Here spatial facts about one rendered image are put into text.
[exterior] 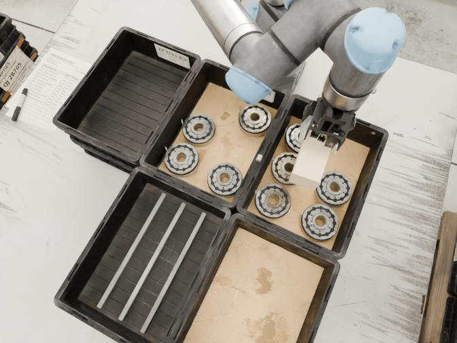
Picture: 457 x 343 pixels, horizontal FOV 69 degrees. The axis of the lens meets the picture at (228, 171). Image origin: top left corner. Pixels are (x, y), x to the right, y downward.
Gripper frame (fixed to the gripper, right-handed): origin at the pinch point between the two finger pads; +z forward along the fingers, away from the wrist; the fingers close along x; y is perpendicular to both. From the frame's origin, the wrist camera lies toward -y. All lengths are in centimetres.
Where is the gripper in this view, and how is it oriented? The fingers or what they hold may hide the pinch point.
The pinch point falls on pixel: (319, 134)
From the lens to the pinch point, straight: 80.2
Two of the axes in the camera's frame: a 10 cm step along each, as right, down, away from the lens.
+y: -3.7, 8.8, -3.0
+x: 9.3, 3.4, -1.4
